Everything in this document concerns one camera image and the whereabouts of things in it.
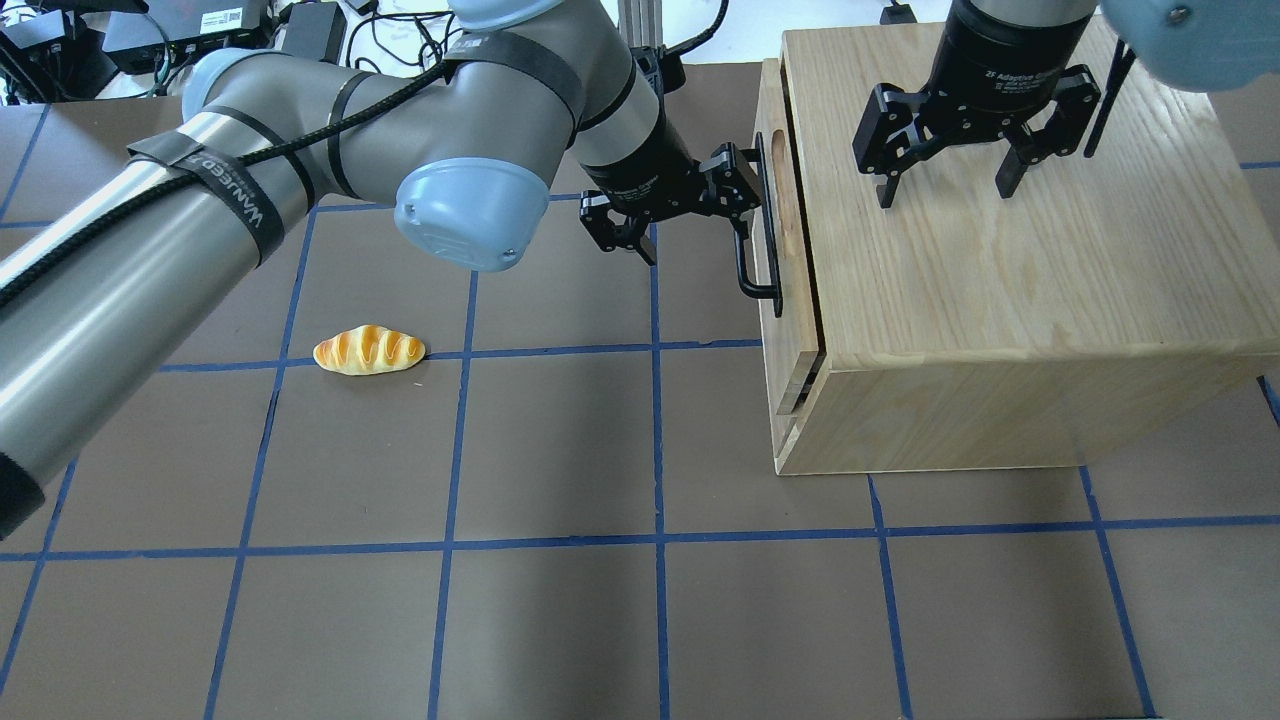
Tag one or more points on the black power adapter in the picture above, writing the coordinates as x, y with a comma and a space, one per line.
313, 30

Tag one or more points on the black drawer handle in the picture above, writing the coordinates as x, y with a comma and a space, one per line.
772, 290

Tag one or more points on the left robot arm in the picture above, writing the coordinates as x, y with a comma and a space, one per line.
465, 154

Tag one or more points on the wooden drawer cabinet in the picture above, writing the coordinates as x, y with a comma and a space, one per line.
963, 331

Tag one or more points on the toy bread loaf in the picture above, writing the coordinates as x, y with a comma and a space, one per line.
369, 350

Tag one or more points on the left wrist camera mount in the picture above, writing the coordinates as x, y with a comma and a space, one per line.
662, 68

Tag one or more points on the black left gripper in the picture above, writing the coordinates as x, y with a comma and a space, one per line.
640, 166

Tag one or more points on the wooden drawer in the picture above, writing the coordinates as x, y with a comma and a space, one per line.
792, 345

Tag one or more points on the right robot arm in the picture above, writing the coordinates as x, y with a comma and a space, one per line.
1195, 46

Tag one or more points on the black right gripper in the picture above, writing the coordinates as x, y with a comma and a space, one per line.
992, 62

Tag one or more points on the aluminium frame post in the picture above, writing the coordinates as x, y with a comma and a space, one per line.
640, 22

